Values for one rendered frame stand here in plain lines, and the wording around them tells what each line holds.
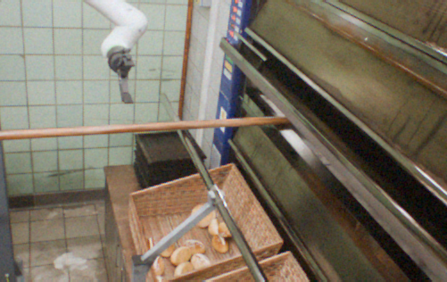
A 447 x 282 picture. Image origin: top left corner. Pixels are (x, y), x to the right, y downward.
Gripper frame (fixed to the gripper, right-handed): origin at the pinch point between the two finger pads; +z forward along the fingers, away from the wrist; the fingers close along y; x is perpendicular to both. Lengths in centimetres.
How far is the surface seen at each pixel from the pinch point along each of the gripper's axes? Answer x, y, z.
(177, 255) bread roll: -20, 69, 14
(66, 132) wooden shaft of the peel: 21.3, 13.7, 7.9
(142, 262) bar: 2, 38, 47
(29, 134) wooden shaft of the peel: 32.6, 13.7, 8.0
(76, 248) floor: 15, 133, -70
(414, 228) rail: -41, -9, 97
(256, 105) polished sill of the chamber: -55, 15, -11
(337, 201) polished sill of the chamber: -55, 16, 55
